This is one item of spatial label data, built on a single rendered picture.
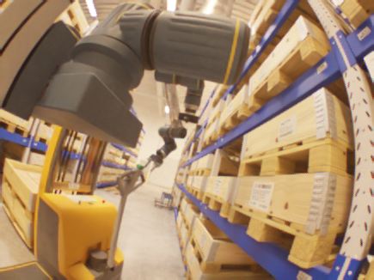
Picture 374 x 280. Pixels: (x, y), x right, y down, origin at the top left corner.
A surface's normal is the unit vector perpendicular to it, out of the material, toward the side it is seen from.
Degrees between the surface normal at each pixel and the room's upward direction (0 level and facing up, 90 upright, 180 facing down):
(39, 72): 90
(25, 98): 90
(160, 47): 148
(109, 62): 90
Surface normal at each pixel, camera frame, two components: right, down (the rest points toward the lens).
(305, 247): -0.96, -0.27
